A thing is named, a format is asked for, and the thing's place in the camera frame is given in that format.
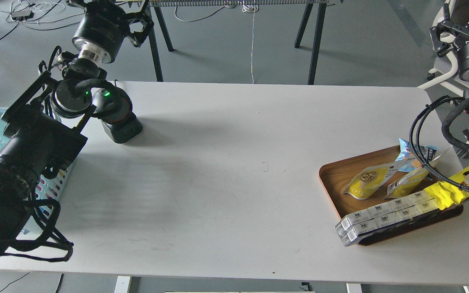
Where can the yellow white snack pouch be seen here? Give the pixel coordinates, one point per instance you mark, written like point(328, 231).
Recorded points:
point(364, 184)

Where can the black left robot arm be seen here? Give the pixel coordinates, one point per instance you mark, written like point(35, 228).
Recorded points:
point(98, 39)

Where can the blue snack bag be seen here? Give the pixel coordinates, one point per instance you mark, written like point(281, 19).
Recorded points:
point(428, 152)

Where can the brown wooden tray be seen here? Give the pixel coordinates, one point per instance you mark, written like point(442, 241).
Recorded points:
point(335, 176)

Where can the black trestle table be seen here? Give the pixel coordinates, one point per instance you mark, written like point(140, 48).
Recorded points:
point(224, 27)

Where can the white office chair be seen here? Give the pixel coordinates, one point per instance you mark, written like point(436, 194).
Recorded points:
point(445, 70)

